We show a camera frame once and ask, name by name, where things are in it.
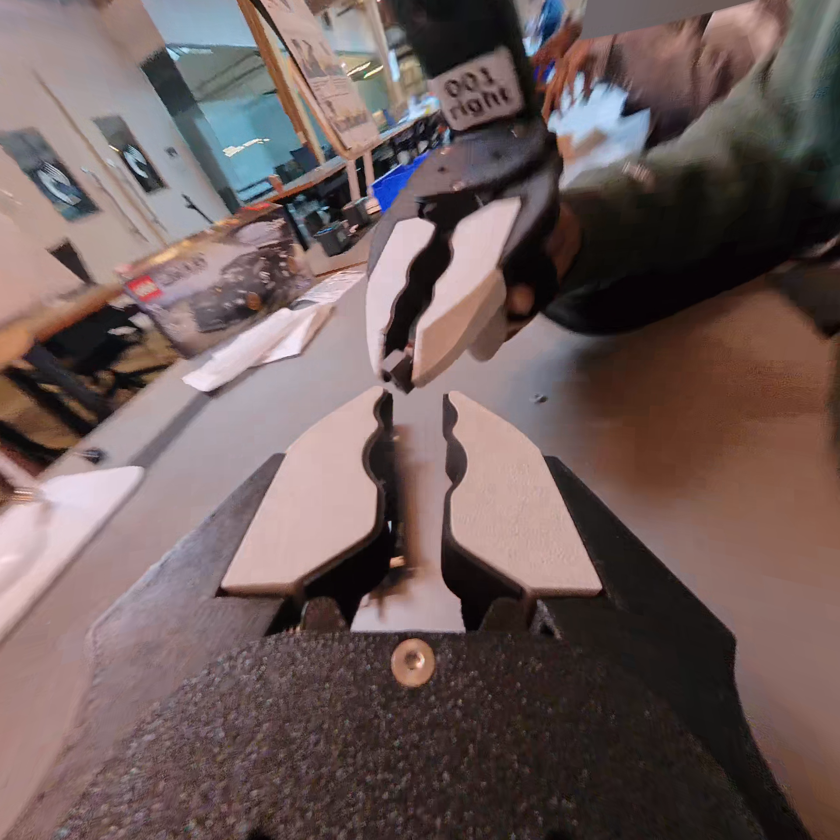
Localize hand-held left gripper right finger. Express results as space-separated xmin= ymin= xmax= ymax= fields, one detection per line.
xmin=440 ymin=390 xmax=603 ymax=622

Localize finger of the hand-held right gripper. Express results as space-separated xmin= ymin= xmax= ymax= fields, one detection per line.
xmin=364 ymin=217 xmax=437 ymax=382
xmin=407 ymin=195 xmax=526 ymax=393

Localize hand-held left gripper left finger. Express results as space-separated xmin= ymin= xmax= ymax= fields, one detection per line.
xmin=220 ymin=389 xmax=396 ymax=620

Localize small dark lego piece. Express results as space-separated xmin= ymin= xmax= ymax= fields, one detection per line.
xmin=382 ymin=347 xmax=417 ymax=393

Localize person's right forearm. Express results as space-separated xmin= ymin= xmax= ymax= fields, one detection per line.
xmin=545 ymin=0 xmax=840 ymax=336

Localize lego set box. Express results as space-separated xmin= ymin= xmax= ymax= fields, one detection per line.
xmin=119 ymin=210 xmax=316 ymax=359

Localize person's right hand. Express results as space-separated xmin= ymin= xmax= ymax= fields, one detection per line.
xmin=468 ymin=200 xmax=584 ymax=363

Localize printed white sheet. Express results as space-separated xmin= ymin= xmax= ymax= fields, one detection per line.
xmin=292 ymin=267 xmax=368 ymax=311

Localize small black box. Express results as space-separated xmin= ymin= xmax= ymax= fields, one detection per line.
xmin=313 ymin=218 xmax=355 ymax=257

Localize blue bin with white label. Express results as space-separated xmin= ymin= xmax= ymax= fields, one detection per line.
xmin=372 ymin=149 xmax=437 ymax=214

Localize white paper bags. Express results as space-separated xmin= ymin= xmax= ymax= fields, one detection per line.
xmin=182 ymin=302 xmax=337 ymax=395

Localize poster on wooden easel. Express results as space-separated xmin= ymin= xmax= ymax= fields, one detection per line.
xmin=237 ymin=0 xmax=384 ymax=165

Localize white book stand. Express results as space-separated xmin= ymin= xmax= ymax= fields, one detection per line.
xmin=0 ymin=465 xmax=145 ymax=647

